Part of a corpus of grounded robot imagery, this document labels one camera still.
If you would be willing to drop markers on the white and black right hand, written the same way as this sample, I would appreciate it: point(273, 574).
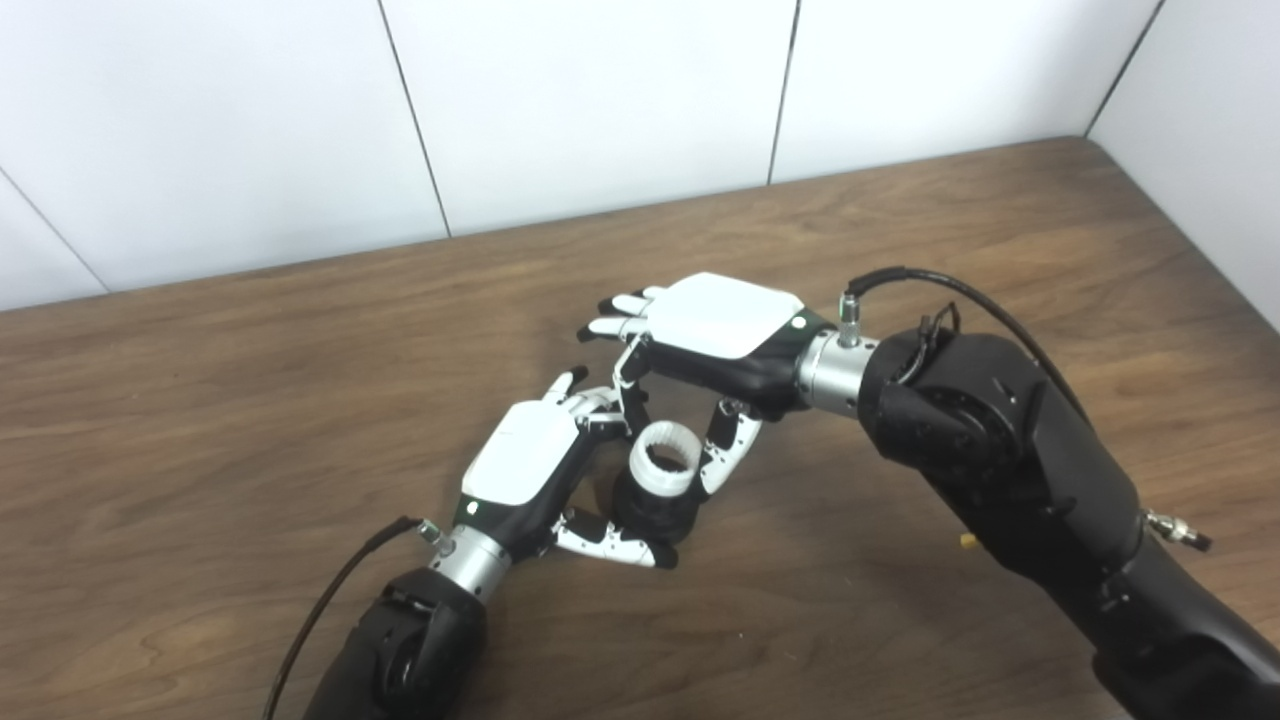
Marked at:
point(725, 315)

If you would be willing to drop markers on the white and black left hand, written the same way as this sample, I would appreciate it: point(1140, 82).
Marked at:
point(525, 450)

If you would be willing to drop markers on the round black plastic part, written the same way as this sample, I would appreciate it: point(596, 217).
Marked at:
point(655, 515)

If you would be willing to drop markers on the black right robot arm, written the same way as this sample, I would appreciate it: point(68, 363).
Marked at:
point(1020, 460)

